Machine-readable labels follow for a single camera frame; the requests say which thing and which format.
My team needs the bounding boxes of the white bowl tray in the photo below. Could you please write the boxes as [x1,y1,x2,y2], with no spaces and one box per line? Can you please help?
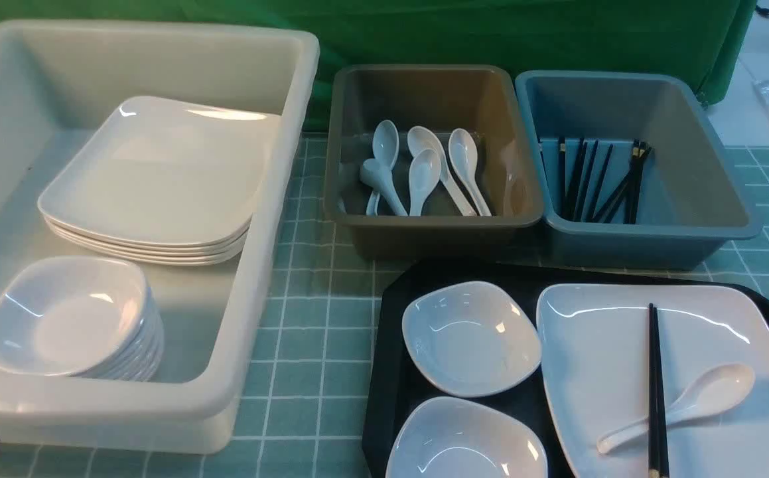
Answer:
[401,281,542,398]
[386,396,549,477]

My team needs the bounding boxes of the white square rice plate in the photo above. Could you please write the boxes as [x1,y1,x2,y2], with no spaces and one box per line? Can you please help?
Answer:
[536,284,769,477]

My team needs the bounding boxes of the bottom stacked white plate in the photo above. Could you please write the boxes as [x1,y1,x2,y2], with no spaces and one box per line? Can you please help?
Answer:
[64,237,242,266]

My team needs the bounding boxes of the top stacked white bowl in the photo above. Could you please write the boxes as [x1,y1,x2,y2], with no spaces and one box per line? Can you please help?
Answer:
[0,256,148,377]

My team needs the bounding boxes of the lower stacked white bowls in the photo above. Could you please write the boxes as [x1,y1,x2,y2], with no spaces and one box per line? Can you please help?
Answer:
[65,278,164,382]

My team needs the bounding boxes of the green checkered tablecloth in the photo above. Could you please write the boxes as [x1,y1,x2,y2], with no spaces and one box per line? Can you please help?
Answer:
[0,133,769,477]

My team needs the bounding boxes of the large white plastic bin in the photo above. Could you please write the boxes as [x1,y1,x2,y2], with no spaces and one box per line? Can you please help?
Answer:
[0,19,320,454]

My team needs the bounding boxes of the white spoon long centre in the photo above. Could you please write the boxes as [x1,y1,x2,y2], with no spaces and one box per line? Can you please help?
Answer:
[407,126,477,216]

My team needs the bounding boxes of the brown plastic bin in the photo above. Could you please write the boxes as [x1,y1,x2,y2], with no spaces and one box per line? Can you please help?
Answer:
[324,64,544,260]

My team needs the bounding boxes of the black chopstick in bin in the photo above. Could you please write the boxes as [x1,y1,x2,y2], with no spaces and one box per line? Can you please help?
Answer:
[557,136,567,218]

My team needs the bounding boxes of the blue plastic bin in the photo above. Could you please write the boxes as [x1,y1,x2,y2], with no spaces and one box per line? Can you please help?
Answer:
[514,70,762,270]

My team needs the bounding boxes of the black chopstick gold tip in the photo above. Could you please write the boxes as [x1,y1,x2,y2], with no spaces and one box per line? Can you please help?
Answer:
[624,140,650,224]

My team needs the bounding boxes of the green cloth backdrop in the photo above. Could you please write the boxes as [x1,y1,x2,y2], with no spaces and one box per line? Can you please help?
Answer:
[0,1,756,132]

